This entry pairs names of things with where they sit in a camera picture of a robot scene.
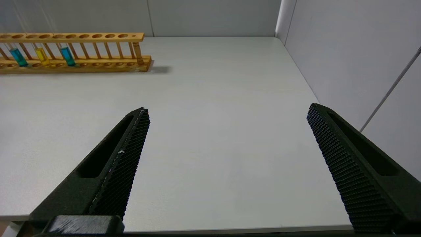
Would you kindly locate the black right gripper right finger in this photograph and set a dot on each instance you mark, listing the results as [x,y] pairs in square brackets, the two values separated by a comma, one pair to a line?
[361,177]

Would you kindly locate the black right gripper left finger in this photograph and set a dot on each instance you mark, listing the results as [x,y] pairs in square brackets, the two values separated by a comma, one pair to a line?
[111,177]

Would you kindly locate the test tube with blue pigment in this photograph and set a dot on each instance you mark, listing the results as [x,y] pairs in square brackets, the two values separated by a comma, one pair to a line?
[19,57]

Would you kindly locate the wooden test tube rack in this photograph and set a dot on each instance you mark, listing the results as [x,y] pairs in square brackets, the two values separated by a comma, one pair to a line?
[98,64]

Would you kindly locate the test tube with yellow pigment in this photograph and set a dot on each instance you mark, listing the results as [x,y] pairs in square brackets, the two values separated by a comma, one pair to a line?
[42,56]

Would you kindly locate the test tube with teal pigment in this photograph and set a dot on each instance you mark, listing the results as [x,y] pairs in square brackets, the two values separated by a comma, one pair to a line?
[68,56]

